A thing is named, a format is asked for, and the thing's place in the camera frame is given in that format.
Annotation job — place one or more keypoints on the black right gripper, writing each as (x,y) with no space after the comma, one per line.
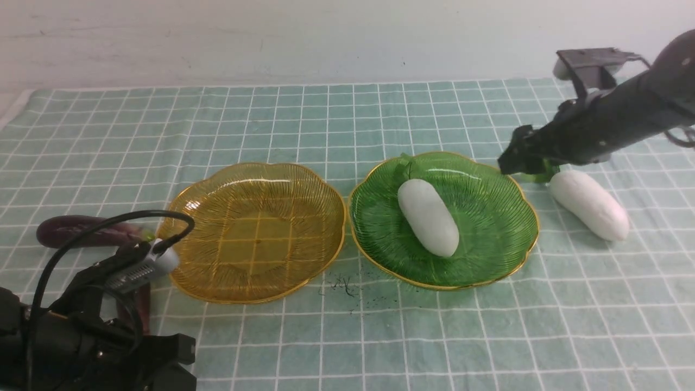
(642,107)

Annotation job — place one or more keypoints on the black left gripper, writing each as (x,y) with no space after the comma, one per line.
(91,338)

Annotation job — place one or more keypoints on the vertical purple eggplant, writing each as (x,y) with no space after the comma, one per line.
(141,300)

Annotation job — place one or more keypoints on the horizontal purple eggplant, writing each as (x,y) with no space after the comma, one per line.
(56,231)

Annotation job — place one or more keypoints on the white radish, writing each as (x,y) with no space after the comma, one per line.
(426,213)
(588,201)

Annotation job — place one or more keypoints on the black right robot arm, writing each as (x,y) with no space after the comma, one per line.
(677,59)

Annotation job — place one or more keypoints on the green ribbed plastic plate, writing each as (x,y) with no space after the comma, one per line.
(498,227)

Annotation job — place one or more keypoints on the green checkered tablecloth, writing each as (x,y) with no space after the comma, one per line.
(582,314)

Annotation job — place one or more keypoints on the amber ribbed plastic plate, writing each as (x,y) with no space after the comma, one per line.
(261,232)

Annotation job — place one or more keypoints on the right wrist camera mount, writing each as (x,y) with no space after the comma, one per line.
(593,69)

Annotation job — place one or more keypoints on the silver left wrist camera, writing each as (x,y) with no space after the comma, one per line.
(142,272)

